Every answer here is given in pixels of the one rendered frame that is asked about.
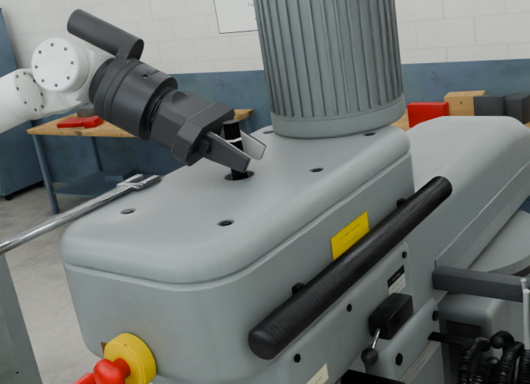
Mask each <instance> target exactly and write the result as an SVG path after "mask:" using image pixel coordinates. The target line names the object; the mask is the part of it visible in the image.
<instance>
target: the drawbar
mask: <svg viewBox="0 0 530 384"><path fill-rule="evenodd" d="M222 126H223V130H224V135H225V139H226V140H235V139H238V138H240V137H241V132H240V127H239V122H238V120H228V121H224V122H223V123H222ZM230 144H232V145H233V146H234V147H236V148H238V149H239V150H241V151H243V152H244V150H243V145H242V140H238V141H236V142H230ZM230 170H231V174H232V179H233V181H237V180H242V179H245V178H248V173H247V171H246V172H245V173H242V172H239V171H237V170H234V169H231V168H230Z"/></svg>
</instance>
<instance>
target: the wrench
mask: <svg viewBox="0 0 530 384"><path fill-rule="evenodd" d="M160 181H161V177H160V176H158V175H155V176H152V177H149V178H148V179H146V180H144V176H143V174H137V175H136V176H134V177H130V178H129V179H127V180H125V181H123V182H122V183H120V184H118V185H117V187H116V188H115V189H113V190H111V191H109V192H106V193H104V194H102V195H101V196H98V197H96V198H94V199H91V200H89V201H87V202H86V203H83V204H81V205H79V206H77V207H74V208H73V209H71V210H69V211H66V212H64V213H62V214H60V215H58V216H56V217H53V218H51V219H49V220H47V221H45V222H43V223H40V224H38V225H37V226H34V227H32V228H31V229H28V230H25V231H24V232H22V233H19V234H17V235H16V236H14V237H11V238H9V239H7V240H4V241H3V242H1V243H0V255H2V254H4V253H6V252H8V251H10V250H12V249H14V248H17V247H19V246H21V245H22V244H25V243H27V242H29V241H30V240H33V239H35V238H37V237H39V236H41V235H43V234H44V233H48V232H50V231H51V230H53V229H56V228H58V227H59V226H62V225H64V224H66V223H67V222H70V221H72V220H73V219H76V218H79V217H80V216H82V215H84V214H87V213H88V212H90V211H93V210H94V209H96V208H98V207H101V206H102V205H105V204H107V203H109V202H111V201H113V200H115V199H117V198H119V197H121V196H123V195H125V194H127V193H129V192H131V191H140V190H142V189H144V188H148V187H150V186H152V185H154V184H156V183H158V182H160ZM137 183H139V184H137Z"/></svg>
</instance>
